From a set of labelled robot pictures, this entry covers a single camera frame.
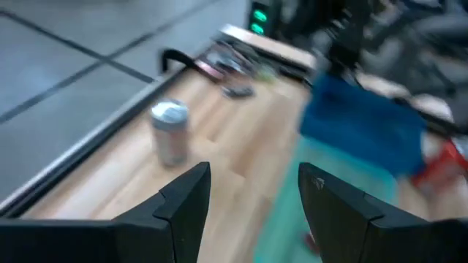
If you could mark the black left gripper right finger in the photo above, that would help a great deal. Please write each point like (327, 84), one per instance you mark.
(358, 230)

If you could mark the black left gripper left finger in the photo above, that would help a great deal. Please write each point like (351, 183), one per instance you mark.
(164, 226)

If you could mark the red-brown chocolate bar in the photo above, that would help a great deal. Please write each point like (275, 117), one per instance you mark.
(208, 69)
(309, 242)

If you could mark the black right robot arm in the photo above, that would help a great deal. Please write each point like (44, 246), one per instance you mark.
(402, 36)

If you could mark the translucent green plastic basket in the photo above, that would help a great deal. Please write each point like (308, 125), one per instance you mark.
(285, 219)

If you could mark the silver soda can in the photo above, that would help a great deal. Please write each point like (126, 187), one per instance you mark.
(170, 135)

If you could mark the red soda can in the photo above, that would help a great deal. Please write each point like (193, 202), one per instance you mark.
(438, 168)

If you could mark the blue plastic basket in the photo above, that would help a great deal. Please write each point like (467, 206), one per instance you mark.
(365, 124)

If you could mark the black clamp hook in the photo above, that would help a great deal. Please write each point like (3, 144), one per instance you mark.
(172, 55)

